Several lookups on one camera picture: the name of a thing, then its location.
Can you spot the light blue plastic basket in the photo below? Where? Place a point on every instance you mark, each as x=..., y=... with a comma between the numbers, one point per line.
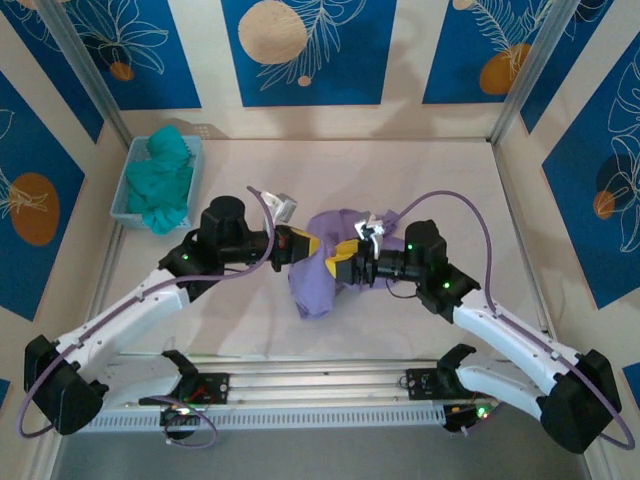
x=125, y=220

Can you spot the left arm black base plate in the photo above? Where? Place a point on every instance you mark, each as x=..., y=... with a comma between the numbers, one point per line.
x=215, y=387

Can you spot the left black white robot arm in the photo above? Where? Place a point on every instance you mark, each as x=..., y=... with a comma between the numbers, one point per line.
x=125, y=310

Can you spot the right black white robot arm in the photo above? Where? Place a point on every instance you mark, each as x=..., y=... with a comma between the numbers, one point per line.
x=510, y=330

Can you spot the black electronics box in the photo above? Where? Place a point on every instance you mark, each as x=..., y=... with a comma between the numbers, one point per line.
x=177, y=417
x=457, y=417

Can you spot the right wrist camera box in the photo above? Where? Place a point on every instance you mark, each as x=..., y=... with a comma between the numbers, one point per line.
x=367, y=227

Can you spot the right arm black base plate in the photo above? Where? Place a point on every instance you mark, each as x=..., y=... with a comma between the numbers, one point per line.
x=422, y=384

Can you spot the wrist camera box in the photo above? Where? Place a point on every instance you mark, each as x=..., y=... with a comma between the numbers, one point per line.
x=286, y=207
x=367, y=227

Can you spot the aluminium side rail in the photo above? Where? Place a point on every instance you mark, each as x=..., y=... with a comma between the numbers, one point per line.
x=507, y=175

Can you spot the right black electronics box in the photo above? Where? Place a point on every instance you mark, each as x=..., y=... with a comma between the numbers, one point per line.
x=457, y=417

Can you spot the aluminium frame post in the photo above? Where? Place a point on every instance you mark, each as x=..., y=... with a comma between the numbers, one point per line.
x=86, y=65
x=539, y=65

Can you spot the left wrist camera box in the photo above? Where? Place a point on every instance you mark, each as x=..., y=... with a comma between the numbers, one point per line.
x=286, y=207

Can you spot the purple t-shirt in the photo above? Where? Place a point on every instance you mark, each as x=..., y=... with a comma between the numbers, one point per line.
x=312, y=290

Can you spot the left black electronics box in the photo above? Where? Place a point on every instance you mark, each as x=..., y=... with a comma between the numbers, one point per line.
x=177, y=417

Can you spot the white table cover cloth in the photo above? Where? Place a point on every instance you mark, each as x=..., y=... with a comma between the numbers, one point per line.
x=425, y=175

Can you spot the aluminium frame beam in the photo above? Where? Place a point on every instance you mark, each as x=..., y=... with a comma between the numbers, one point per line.
x=320, y=380

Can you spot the teal garment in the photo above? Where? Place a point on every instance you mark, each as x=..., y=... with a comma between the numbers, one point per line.
x=155, y=185

